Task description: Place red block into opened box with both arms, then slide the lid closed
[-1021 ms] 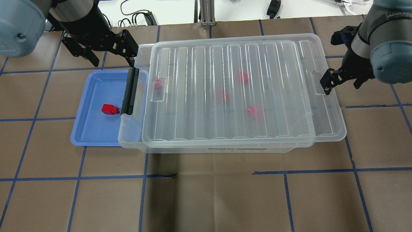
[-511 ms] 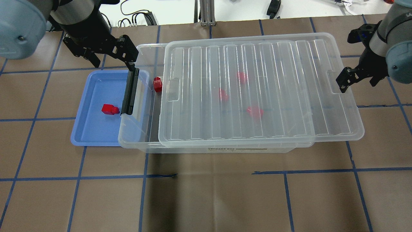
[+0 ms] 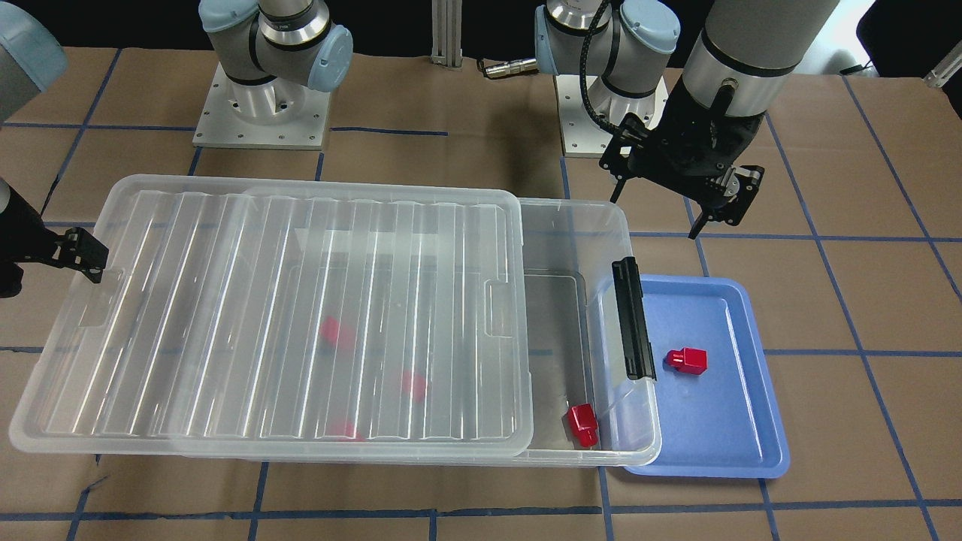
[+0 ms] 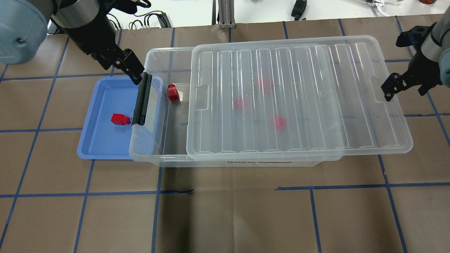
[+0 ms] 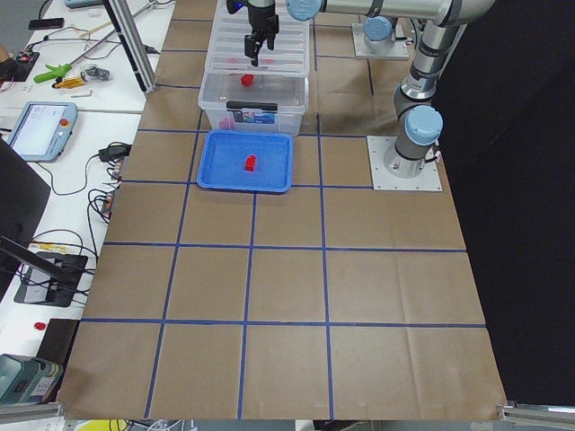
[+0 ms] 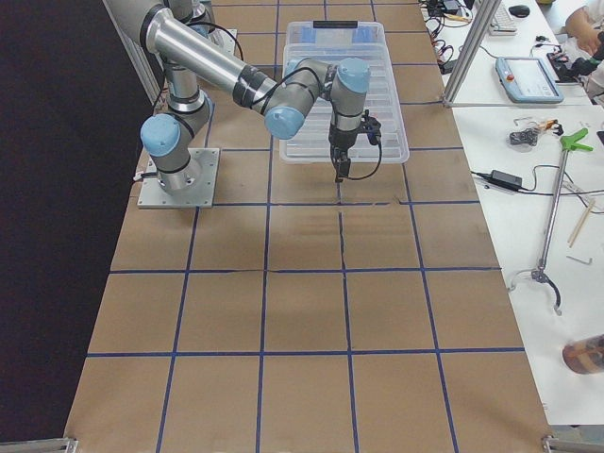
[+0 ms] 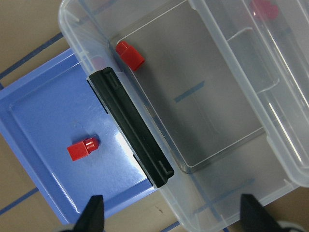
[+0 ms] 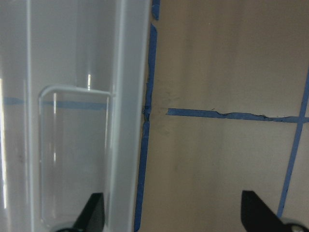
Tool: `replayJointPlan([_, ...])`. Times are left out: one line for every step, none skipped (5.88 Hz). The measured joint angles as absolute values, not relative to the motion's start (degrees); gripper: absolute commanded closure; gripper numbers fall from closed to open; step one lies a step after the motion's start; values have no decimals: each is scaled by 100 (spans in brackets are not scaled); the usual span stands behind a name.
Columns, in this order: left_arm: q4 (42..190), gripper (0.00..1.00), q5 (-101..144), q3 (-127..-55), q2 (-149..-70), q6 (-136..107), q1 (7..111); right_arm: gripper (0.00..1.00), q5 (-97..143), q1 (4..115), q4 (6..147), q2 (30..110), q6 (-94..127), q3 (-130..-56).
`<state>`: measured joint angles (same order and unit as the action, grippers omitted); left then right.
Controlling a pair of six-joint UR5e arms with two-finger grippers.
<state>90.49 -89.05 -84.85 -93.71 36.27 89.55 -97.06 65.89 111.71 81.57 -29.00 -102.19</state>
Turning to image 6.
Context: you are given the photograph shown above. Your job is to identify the clear plastic box lid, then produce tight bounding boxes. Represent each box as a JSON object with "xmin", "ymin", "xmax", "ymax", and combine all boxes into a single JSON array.
[{"xmin": 279, "ymin": 49, "xmax": 409, "ymax": 163}]

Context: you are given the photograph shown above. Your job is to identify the clear plastic storage box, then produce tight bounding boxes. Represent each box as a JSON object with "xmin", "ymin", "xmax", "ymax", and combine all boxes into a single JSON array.
[{"xmin": 283, "ymin": 21, "xmax": 388, "ymax": 66}]

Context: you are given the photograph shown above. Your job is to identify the brown cylindrical container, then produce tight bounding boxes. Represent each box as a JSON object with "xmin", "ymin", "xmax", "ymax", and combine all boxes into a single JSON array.
[{"xmin": 562, "ymin": 335, "xmax": 603, "ymax": 375}]

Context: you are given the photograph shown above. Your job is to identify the black small parts pile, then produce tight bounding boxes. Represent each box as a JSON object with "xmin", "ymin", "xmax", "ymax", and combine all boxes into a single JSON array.
[{"xmin": 509, "ymin": 128, "xmax": 540, "ymax": 146}]

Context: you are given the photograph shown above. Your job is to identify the black power adapter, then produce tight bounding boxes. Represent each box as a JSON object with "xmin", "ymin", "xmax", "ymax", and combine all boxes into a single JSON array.
[{"xmin": 473, "ymin": 170, "xmax": 523, "ymax": 192}]

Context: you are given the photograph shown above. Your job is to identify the white keyboard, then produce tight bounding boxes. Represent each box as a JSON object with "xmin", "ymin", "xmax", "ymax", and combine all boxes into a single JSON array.
[{"xmin": 489, "ymin": 6, "xmax": 517, "ymax": 36}]

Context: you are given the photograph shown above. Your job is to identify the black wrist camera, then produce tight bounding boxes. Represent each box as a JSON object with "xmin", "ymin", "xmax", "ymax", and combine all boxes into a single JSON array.
[{"xmin": 361, "ymin": 114, "xmax": 381, "ymax": 145}]

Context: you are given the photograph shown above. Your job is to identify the green handled reacher grabber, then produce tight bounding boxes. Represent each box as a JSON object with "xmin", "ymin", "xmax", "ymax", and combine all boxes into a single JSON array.
[{"xmin": 508, "ymin": 127, "xmax": 593, "ymax": 316}]

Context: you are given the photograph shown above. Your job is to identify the black computer mouse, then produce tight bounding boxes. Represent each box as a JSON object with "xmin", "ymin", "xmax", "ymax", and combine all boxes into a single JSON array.
[{"xmin": 508, "ymin": 5, "xmax": 530, "ymax": 18}]

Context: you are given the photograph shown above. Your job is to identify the black box latch handle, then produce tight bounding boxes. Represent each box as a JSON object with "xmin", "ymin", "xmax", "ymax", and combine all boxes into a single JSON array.
[{"xmin": 312, "ymin": 20, "xmax": 359, "ymax": 29}]

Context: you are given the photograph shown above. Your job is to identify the silver allen key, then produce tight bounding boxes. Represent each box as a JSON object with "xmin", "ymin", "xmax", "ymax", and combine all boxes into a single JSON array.
[{"xmin": 566, "ymin": 255, "xmax": 593, "ymax": 265}]

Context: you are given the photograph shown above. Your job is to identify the aluminium frame post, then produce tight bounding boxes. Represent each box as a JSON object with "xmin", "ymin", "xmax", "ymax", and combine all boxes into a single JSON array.
[{"xmin": 443, "ymin": 0, "xmax": 501, "ymax": 107}]

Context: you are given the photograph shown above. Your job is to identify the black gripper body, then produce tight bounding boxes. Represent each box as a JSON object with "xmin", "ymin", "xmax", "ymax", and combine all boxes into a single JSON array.
[{"xmin": 328, "ymin": 126, "xmax": 360, "ymax": 163}]

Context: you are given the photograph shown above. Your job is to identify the black camera cable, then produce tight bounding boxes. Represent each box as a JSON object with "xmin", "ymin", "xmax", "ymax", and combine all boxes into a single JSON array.
[{"xmin": 346, "ymin": 109, "xmax": 383, "ymax": 181}]

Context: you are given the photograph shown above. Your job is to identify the blue teach pendant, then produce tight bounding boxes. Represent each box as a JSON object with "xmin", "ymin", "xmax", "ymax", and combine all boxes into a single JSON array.
[{"xmin": 495, "ymin": 58, "xmax": 564, "ymax": 104}]

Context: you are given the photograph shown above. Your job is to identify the person hand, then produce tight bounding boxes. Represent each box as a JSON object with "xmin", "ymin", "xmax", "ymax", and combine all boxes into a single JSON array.
[{"xmin": 575, "ymin": 28, "xmax": 601, "ymax": 55}]

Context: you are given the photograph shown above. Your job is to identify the wooden chopsticks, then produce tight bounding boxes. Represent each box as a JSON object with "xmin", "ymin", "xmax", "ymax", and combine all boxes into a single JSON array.
[{"xmin": 567, "ymin": 198, "xmax": 596, "ymax": 248}]

